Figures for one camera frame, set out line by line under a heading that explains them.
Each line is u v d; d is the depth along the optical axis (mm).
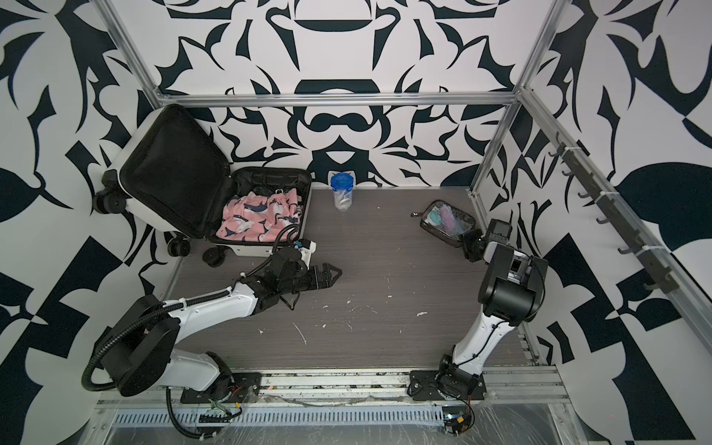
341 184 1044
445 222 1073
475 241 893
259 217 1040
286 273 670
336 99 940
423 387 741
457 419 710
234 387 718
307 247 792
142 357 415
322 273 762
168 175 766
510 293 519
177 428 685
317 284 743
